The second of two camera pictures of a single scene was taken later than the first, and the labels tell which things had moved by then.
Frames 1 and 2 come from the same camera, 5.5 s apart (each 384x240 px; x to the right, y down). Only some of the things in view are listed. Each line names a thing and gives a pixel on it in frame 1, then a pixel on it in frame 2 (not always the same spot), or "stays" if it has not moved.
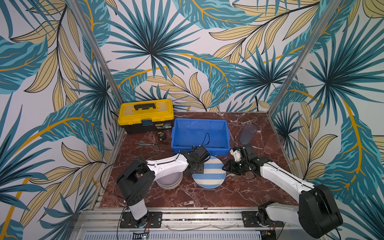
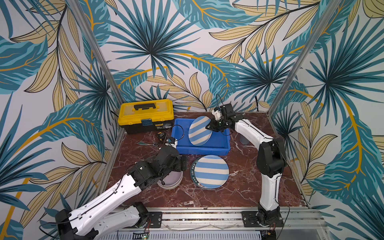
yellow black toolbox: x=140 y=116 stays
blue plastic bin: x=213 y=134 stays
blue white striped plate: x=213 y=177 -> x=198 y=134
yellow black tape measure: x=162 y=135 stays
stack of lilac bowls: x=170 y=182 stays
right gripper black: x=233 y=167 -> x=219 y=121
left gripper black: x=199 y=167 -> x=183 y=162
